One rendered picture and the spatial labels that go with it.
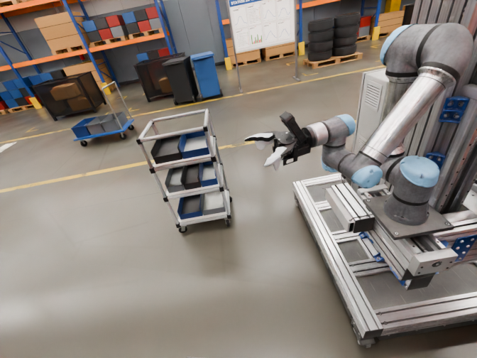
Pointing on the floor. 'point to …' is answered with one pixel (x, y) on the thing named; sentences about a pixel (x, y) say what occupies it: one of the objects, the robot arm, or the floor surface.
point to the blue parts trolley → (103, 123)
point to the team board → (262, 25)
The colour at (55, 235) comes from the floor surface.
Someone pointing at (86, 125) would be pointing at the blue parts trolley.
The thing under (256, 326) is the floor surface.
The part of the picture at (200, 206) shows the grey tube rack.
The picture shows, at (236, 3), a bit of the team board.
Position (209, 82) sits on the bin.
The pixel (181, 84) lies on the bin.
